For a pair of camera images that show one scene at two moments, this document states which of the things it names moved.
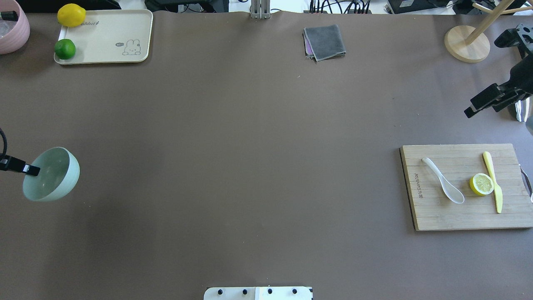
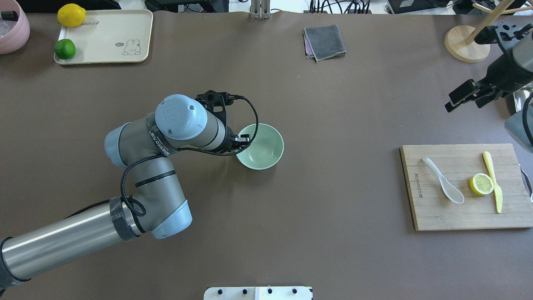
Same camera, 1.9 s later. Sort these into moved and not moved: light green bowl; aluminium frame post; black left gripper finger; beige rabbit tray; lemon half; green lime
Moved: light green bowl; black left gripper finger
Not moved: aluminium frame post; green lime; beige rabbit tray; lemon half
